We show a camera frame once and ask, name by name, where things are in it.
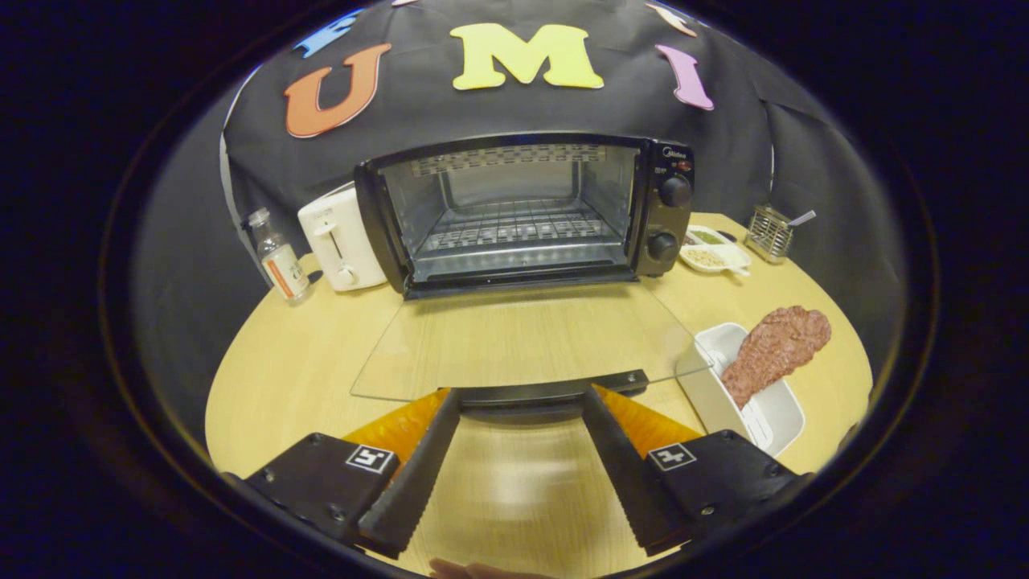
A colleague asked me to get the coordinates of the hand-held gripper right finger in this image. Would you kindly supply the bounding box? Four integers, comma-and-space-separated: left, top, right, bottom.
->
582, 384, 805, 557

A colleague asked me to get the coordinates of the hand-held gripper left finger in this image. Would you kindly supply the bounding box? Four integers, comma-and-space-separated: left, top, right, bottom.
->
241, 388, 461, 560

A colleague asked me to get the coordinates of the reddish brown meat piece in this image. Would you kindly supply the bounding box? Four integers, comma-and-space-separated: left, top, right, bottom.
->
721, 306, 833, 409

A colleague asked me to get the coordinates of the black toaster oven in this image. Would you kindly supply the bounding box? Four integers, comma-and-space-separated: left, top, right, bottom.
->
350, 133, 712, 423

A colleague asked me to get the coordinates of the white bread toaster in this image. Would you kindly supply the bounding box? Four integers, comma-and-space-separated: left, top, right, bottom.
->
297, 183, 388, 292

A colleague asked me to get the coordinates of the metal oven rack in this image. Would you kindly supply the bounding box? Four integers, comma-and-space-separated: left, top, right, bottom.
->
422, 199, 620, 252

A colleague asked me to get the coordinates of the white rectangular tray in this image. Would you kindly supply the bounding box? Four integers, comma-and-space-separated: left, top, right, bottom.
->
677, 322, 806, 458

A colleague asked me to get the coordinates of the white divided dish of beans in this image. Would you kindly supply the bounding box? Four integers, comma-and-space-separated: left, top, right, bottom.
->
680, 225, 752, 276

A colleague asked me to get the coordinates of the clear bottle with orange label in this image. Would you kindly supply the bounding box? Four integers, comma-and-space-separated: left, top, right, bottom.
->
246, 207, 311, 303

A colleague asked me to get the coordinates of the metal wire utensil holder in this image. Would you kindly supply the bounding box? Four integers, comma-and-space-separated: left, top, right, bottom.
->
744, 205, 794, 265

